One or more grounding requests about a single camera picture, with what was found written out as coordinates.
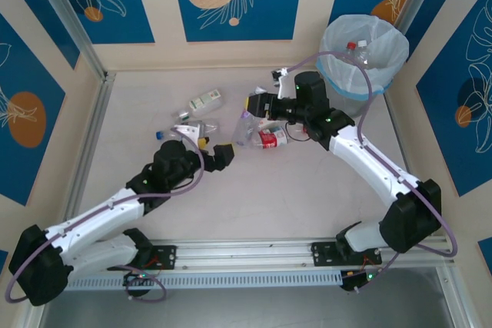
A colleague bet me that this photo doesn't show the long aluminium base rail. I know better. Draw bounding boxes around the long aluminium base rail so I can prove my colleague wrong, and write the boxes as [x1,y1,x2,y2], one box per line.
[32,238,457,275]

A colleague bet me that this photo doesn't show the blue label plastic bottle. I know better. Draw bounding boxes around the blue label plastic bottle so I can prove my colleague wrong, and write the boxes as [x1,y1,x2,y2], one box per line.
[155,118,220,141]

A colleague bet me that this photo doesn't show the aluminium side rail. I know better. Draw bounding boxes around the aluminium side rail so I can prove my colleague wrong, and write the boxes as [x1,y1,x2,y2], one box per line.
[56,71,117,245]
[384,93,412,175]

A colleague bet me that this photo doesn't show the grey slotted cable duct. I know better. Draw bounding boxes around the grey slotted cable duct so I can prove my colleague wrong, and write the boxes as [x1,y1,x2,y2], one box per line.
[49,270,343,290]

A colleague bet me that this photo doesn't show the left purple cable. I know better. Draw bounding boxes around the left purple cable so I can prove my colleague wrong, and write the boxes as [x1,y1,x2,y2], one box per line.
[5,126,205,303]

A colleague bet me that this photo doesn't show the red label crushed plastic bottle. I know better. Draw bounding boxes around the red label crushed plastic bottle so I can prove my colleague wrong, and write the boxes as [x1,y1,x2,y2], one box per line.
[257,130,290,151]

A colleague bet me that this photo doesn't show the purple label plastic bottle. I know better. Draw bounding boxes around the purple label plastic bottle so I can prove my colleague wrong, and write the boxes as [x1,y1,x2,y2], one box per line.
[231,109,265,150]

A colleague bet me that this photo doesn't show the left black mount plate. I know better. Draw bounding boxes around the left black mount plate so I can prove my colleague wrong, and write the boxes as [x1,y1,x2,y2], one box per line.
[130,245,178,270]

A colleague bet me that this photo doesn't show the grey metal panel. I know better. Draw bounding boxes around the grey metal panel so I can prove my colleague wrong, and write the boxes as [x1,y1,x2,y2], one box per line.
[38,289,450,328]

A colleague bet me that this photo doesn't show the trash bin with white bag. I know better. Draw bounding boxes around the trash bin with white bag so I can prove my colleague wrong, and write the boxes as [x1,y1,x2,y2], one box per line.
[315,14,410,97]

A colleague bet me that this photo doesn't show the right controller board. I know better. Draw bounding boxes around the right controller board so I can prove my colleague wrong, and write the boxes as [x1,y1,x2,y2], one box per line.
[340,268,385,293]

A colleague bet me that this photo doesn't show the right black mount plate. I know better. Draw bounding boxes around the right black mount plate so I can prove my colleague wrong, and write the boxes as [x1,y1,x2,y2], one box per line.
[311,241,385,267]

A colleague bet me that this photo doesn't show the grey trash bin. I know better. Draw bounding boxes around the grey trash bin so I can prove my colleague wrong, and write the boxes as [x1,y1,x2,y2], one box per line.
[326,85,372,118]

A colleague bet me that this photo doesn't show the left controller board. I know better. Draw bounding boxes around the left controller board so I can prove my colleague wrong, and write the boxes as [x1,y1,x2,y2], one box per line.
[123,270,158,287]

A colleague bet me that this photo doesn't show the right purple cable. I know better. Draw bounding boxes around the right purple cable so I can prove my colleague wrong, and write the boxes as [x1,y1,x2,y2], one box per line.
[284,51,458,294]

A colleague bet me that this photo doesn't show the orange red label plastic bottle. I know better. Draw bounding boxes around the orange red label plastic bottle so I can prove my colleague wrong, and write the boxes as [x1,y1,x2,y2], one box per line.
[344,40,364,62]

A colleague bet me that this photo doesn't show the small white green carton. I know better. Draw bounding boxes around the small white green carton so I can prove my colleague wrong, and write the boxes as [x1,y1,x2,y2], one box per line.
[187,88,224,114]

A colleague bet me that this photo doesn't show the right thin black wire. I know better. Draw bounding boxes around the right thin black wire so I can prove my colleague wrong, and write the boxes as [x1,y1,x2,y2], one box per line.
[285,123,311,142]

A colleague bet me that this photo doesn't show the controller board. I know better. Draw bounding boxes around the controller board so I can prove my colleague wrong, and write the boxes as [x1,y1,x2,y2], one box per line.
[340,268,385,293]
[123,270,158,287]

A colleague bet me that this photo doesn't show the black mount plate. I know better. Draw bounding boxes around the black mount plate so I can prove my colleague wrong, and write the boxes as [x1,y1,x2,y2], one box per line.
[130,245,178,270]
[311,241,385,267]

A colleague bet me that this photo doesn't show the purple cable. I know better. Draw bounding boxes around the purple cable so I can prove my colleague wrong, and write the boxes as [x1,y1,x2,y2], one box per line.
[284,51,458,294]
[5,126,205,303]

